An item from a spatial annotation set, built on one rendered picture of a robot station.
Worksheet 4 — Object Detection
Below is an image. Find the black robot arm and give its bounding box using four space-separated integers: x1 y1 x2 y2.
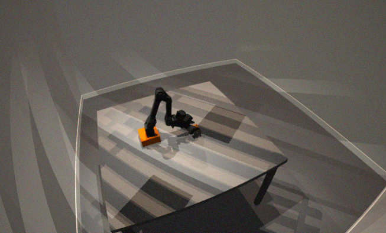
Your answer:
144 87 193 138

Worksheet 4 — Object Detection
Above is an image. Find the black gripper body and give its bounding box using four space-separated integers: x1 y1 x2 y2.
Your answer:
180 120 196 135

